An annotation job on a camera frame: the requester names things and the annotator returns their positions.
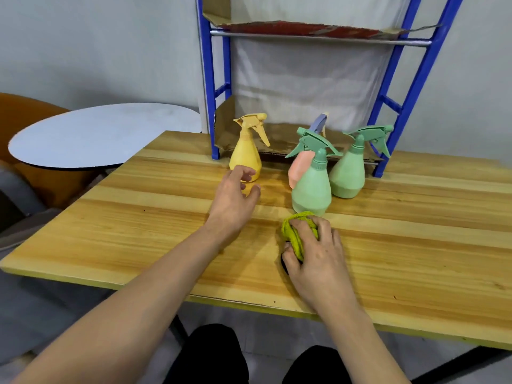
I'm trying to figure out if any person's left hand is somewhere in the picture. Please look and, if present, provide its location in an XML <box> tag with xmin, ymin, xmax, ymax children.
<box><xmin>205</xmin><ymin>164</ymin><xmax>261</xmax><ymax>246</ymax></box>

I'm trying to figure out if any person's right hand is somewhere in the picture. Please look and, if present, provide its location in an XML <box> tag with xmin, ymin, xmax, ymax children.
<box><xmin>281</xmin><ymin>214</ymin><xmax>363</xmax><ymax>317</ymax></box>

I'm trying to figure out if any green and black cloth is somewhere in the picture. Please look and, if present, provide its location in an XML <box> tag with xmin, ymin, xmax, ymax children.
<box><xmin>281</xmin><ymin>211</ymin><xmax>319</xmax><ymax>275</ymax></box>

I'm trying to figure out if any yellow spray bottle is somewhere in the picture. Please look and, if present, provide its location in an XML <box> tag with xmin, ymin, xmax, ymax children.
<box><xmin>228</xmin><ymin>113</ymin><xmax>271</xmax><ymax>183</ymax></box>

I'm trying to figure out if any pink spray bottle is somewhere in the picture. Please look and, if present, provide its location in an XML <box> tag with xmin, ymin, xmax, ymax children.
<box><xmin>287</xmin><ymin>113</ymin><xmax>330</xmax><ymax>190</ymax></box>

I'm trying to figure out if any green spray bottle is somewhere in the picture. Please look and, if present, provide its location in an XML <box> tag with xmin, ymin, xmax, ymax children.
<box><xmin>329</xmin><ymin>124</ymin><xmax>394</xmax><ymax>199</ymax></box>
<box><xmin>284</xmin><ymin>126</ymin><xmax>344</xmax><ymax>217</ymax></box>

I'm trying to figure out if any blue metal shelf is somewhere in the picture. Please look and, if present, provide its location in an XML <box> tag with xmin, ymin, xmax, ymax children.
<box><xmin>196</xmin><ymin>0</ymin><xmax>467</xmax><ymax>179</ymax></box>

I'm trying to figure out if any person's left forearm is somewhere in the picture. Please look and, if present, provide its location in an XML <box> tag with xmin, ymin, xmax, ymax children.
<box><xmin>12</xmin><ymin>227</ymin><xmax>225</xmax><ymax>384</ymax></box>

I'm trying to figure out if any person's right leg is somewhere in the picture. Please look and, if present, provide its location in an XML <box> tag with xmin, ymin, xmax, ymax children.
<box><xmin>282</xmin><ymin>346</ymin><xmax>353</xmax><ymax>384</ymax></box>

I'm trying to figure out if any person's leg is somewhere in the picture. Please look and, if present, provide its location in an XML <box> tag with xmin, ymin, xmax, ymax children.
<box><xmin>164</xmin><ymin>323</ymin><xmax>250</xmax><ymax>384</ymax></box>
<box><xmin>282</xmin><ymin>346</ymin><xmax>353</xmax><ymax>384</ymax></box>

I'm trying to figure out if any person's left leg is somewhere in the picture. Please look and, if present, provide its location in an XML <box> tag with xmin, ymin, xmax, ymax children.
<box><xmin>164</xmin><ymin>323</ymin><xmax>250</xmax><ymax>384</ymax></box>

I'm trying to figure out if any stained brown cardboard sheet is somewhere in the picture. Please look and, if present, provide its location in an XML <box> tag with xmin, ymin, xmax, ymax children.
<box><xmin>214</xmin><ymin>95</ymin><xmax>387</xmax><ymax>163</ymax></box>

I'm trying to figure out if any black metal table leg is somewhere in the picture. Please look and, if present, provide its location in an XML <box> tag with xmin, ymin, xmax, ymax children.
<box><xmin>412</xmin><ymin>346</ymin><xmax>512</xmax><ymax>384</ymax></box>
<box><xmin>170</xmin><ymin>315</ymin><xmax>189</xmax><ymax>347</ymax></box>

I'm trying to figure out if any white cloth backdrop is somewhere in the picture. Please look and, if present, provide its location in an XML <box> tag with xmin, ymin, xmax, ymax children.
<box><xmin>231</xmin><ymin>0</ymin><xmax>405</xmax><ymax>132</ymax></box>

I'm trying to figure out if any round white side table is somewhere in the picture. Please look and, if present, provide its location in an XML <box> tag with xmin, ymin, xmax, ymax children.
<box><xmin>7</xmin><ymin>102</ymin><xmax>203</xmax><ymax>171</ymax></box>

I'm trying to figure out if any orange chair with grey shell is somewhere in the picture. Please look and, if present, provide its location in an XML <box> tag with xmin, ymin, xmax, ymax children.
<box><xmin>0</xmin><ymin>93</ymin><xmax>105</xmax><ymax>209</ymax></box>

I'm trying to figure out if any torn red-brown cardboard sheet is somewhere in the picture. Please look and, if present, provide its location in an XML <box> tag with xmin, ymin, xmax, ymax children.
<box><xmin>202</xmin><ymin>0</ymin><xmax>441</xmax><ymax>39</ymax></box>

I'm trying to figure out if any brown chair with grey shell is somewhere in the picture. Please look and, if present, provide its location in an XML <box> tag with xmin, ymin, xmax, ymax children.
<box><xmin>0</xmin><ymin>191</ymin><xmax>121</xmax><ymax>364</ymax></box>

